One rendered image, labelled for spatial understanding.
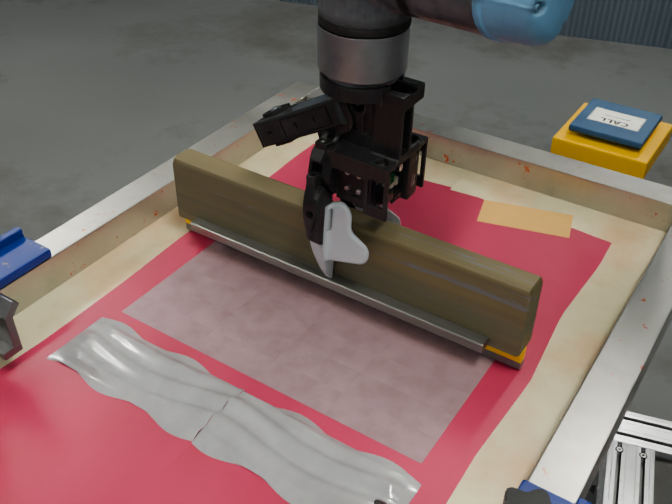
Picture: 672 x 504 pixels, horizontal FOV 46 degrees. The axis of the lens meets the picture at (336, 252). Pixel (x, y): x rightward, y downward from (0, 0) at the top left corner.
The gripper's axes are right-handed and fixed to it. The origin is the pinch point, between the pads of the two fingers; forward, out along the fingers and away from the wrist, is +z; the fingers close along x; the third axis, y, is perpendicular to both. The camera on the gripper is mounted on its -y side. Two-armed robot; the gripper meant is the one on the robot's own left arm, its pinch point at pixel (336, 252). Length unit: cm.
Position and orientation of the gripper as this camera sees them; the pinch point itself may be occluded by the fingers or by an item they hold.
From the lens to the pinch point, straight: 79.3
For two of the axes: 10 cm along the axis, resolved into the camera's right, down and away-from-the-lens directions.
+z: -0.2, 7.9, 6.1
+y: 8.4, 3.5, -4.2
